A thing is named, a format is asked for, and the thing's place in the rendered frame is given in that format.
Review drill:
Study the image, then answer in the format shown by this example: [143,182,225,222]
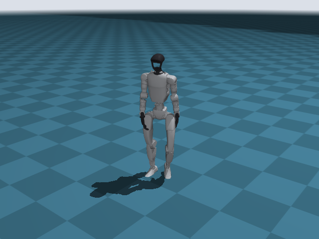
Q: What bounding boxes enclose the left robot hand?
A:
[175,113,179,128]

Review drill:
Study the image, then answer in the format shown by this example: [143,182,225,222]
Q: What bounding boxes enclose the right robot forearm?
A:
[140,93,147,115]

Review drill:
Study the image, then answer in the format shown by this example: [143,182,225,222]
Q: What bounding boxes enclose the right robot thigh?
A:
[143,111,157,148]

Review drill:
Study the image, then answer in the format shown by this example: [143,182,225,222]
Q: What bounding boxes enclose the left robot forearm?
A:
[172,95,180,115]

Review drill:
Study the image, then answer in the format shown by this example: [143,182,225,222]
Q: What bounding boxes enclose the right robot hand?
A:
[140,112,149,130]

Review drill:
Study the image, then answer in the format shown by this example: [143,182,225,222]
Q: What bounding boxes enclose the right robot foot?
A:
[145,166,158,177]

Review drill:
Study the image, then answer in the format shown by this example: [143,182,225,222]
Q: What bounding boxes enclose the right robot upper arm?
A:
[141,73,148,99]

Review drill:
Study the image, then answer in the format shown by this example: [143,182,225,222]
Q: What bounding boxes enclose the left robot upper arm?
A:
[166,75,177,102]

